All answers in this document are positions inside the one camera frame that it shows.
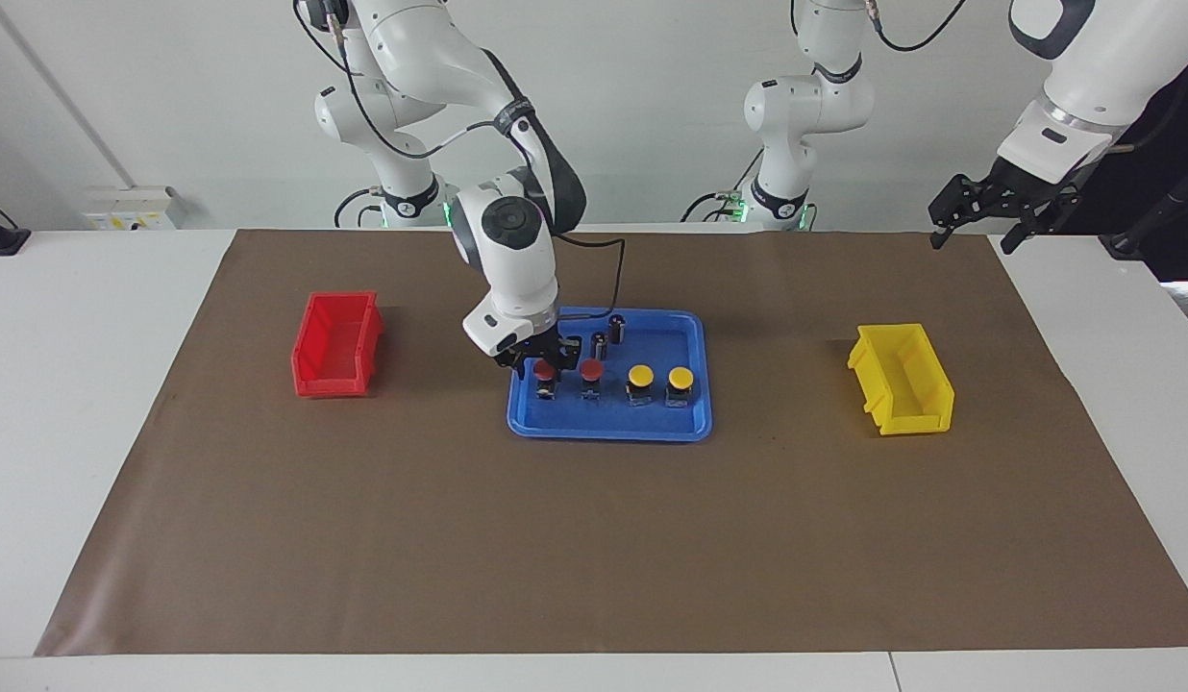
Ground white wall outlet box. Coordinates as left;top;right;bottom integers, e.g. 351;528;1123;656
82;185;179;231

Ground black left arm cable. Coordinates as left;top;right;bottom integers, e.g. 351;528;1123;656
868;0;970;54

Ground red plastic storage bin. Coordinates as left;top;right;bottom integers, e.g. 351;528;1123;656
291;291;384;399

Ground blue plastic tray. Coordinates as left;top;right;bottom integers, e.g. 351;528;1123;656
507;308;713;443

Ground yellow plastic storage bin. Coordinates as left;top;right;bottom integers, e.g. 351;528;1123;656
847;323;955;436

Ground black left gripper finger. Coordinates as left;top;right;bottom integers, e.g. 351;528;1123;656
928;174;991;251
1000;204;1061;256

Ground black desk device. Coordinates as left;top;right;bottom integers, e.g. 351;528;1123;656
0;196;32;257

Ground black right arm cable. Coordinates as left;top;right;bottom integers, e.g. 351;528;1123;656
293;0;626;318

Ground brown paper table mat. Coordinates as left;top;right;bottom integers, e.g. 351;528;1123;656
35;229;1188;657

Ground black arm base cable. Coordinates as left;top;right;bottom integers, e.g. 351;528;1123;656
680;149;764;225
334;186;385;230

